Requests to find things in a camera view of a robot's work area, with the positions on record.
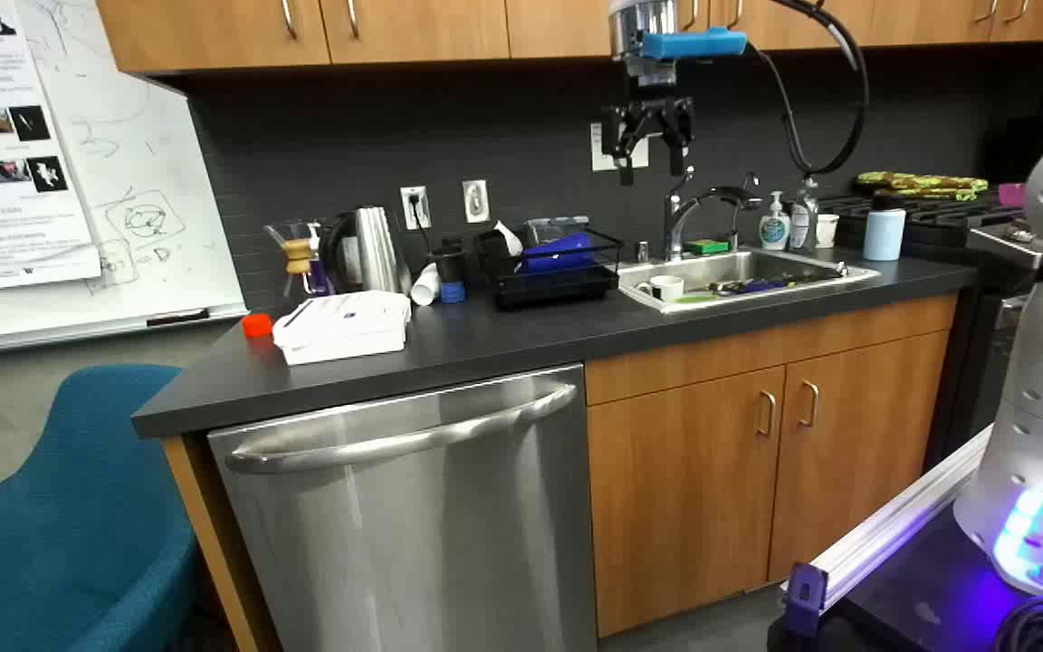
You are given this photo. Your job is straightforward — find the wooden cabinet door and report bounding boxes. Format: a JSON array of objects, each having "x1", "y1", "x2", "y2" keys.
[
  {"x1": 587, "y1": 361, "x2": 786, "y2": 636},
  {"x1": 768, "y1": 326, "x2": 958, "y2": 585}
]

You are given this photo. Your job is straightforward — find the blue upholstered chair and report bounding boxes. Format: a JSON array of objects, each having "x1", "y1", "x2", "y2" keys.
[{"x1": 0, "y1": 361, "x2": 201, "y2": 652}]

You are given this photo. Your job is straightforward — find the blue handled utensil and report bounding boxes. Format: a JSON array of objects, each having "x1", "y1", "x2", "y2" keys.
[{"x1": 714, "y1": 274, "x2": 796, "y2": 300}]

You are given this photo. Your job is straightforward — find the black stove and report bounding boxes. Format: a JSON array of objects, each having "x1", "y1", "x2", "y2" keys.
[{"x1": 902, "y1": 195, "x2": 1043, "y2": 300}]

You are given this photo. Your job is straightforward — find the paper poster with photos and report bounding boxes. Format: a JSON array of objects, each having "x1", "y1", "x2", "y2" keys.
[{"x1": 0, "y1": 0, "x2": 106, "y2": 300}]

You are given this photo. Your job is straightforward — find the metal kettle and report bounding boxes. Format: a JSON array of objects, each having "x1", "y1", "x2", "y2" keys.
[{"x1": 324, "y1": 212, "x2": 371, "y2": 293}]

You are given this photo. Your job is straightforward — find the dark metal faucet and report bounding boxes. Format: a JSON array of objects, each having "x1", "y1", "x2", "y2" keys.
[{"x1": 662, "y1": 179, "x2": 768, "y2": 263}]

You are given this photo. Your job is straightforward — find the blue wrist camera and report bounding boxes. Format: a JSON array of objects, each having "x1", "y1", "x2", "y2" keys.
[{"x1": 643, "y1": 26, "x2": 755, "y2": 65}]

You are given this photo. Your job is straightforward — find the metal cabinet handle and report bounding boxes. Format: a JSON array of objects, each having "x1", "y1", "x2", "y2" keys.
[
  {"x1": 755, "y1": 386, "x2": 782, "y2": 440},
  {"x1": 795, "y1": 377, "x2": 823, "y2": 432}
]

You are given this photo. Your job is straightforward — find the white paper wall sign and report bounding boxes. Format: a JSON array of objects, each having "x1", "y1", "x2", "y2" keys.
[{"x1": 587, "y1": 119, "x2": 656, "y2": 173}]

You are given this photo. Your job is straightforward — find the white wall outlet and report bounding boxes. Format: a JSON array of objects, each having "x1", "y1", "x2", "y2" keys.
[
  {"x1": 398, "y1": 179, "x2": 434, "y2": 234},
  {"x1": 459, "y1": 176, "x2": 494, "y2": 229}
]

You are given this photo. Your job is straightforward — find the clear glass container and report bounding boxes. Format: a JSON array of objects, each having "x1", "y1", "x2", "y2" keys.
[{"x1": 526, "y1": 212, "x2": 596, "y2": 245}]

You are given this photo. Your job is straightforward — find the stainless steel sink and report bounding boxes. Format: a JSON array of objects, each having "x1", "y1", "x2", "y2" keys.
[{"x1": 616, "y1": 245, "x2": 883, "y2": 317}]

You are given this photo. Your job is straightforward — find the dish soap bottle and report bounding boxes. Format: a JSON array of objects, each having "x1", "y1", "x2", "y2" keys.
[{"x1": 789, "y1": 176, "x2": 823, "y2": 254}]

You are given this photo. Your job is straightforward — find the yellow green bundle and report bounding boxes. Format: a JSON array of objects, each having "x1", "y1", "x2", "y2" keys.
[{"x1": 854, "y1": 170, "x2": 994, "y2": 206}]

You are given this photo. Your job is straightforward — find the wooden upper cabinet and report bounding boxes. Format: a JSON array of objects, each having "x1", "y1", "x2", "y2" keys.
[{"x1": 96, "y1": 0, "x2": 1043, "y2": 80}]

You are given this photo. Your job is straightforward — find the silver metal cup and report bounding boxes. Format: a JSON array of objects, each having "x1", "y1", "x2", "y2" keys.
[{"x1": 354, "y1": 201, "x2": 401, "y2": 298}]

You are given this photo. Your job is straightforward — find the light blue canister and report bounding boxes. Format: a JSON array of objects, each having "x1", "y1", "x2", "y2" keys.
[{"x1": 863, "y1": 206, "x2": 910, "y2": 263}]

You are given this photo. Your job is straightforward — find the white plastic box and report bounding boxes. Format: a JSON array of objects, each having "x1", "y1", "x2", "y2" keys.
[
  {"x1": 277, "y1": 284, "x2": 412, "y2": 346},
  {"x1": 273, "y1": 315, "x2": 412, "y2": 369}
]

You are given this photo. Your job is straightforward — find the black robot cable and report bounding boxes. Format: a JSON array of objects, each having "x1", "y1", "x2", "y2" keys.
[{"x1": 749, "y1": 0, "x2": 877, "y2": 179}]

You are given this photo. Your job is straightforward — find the aluminium frame rail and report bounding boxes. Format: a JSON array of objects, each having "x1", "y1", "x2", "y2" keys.
[{"x1": 803, "y1": 423, "x2": 997, "y2": 612}]

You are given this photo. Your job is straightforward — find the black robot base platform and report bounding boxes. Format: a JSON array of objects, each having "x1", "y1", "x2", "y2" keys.
[{"x1": 768, "y1": 504, "x2": 1043, "y2": 652}]

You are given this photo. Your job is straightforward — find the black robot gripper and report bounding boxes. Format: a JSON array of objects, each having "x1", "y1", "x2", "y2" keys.
[{"x1": 601, "y1": 49, "x2": 700, "y2": 189}]

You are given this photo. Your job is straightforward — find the stainless steel dishwasher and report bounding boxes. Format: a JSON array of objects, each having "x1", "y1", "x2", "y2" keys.
[{"x1": 206, "y1": 361, "x2": 598, "y2": 652}]

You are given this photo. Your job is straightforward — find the blue rail bracket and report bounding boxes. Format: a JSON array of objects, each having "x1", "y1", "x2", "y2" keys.
[{"x1": 782, "y1": 561, "x2": 832, "y2": 642}]

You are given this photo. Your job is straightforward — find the clear soap dispenser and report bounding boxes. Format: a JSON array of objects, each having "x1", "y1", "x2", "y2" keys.
[{"x1": 759, "y1": 189, "x2": 795, "y2": 254}]

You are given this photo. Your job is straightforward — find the whiteboard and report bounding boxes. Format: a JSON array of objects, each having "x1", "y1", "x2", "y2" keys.
[{"x1": 0, "y1": 0, "x2": 252, "y2": 361}]

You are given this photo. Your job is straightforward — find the white mug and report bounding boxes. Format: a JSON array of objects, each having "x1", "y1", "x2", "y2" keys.
[{"x1": 812, "y1": 211, "x2": 843, "y2": 254}]

